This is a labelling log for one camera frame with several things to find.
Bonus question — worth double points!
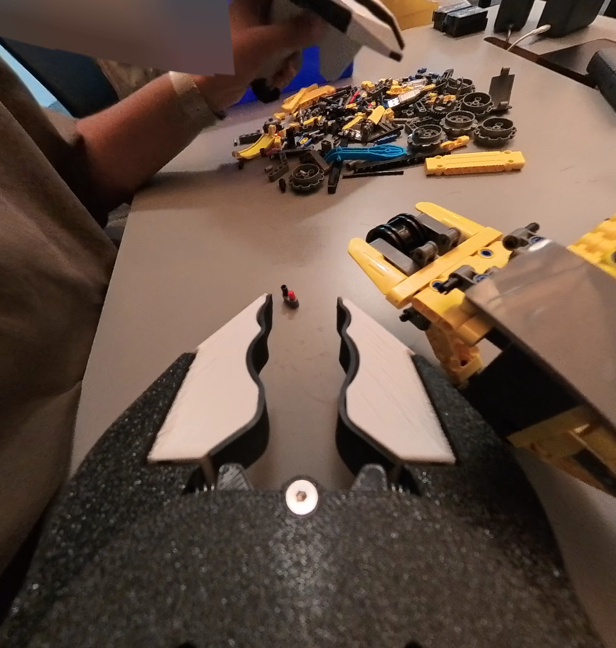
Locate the yellow toy brick vehicle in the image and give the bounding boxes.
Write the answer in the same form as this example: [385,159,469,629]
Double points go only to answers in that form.
[347,201,616,482]

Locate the blue plastic bin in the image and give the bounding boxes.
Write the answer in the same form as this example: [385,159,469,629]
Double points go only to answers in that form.
[234,45,355,107]

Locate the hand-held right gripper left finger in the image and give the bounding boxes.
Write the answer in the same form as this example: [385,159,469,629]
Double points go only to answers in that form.
[147,293,273,489]

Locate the black charger block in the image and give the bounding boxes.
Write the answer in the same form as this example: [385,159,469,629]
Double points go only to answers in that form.
[492,0,535,33]
[538,0,615,37]

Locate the yellow toy panel with holes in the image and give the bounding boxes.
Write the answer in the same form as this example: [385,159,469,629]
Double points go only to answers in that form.
[424,150,526,176]

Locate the black chair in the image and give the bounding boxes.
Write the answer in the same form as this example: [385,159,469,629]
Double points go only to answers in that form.
[0,33,119,118]

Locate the pile of toy brick pieces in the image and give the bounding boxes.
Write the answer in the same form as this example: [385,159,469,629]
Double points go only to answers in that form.
[231,65,517,195]

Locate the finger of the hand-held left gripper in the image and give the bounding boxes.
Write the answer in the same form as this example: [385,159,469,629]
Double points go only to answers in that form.
[348,0,406,63]
[267,0,352,32]

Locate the person's left hand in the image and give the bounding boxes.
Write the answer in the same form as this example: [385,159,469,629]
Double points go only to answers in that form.
[214,12,330,110]

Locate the white cable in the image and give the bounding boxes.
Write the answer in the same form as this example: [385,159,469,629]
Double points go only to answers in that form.
[507,24,553,52]

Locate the yellow box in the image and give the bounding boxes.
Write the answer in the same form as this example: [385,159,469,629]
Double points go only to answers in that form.
[398,0,440,29]

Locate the beige wristband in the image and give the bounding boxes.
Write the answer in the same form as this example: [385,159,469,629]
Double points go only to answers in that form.
[168,70,220,120]

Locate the grey toy flap piece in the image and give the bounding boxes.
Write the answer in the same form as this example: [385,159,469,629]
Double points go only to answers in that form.
[491,67,516,110]

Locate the person's left forearm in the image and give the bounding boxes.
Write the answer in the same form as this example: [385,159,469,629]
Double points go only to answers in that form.
[74,71,218,203]

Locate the black boxes on table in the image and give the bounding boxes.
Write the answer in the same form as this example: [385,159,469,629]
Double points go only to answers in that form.
[447,3,489,37]

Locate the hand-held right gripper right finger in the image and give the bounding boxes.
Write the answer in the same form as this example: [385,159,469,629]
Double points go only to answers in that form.
[336,297,457,489]

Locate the black foam block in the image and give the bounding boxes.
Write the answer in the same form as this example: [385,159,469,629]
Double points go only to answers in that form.
[586,50,616,119]

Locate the blue toy net piece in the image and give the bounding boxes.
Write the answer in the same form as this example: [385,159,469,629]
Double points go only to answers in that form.
[324,144,408,166]

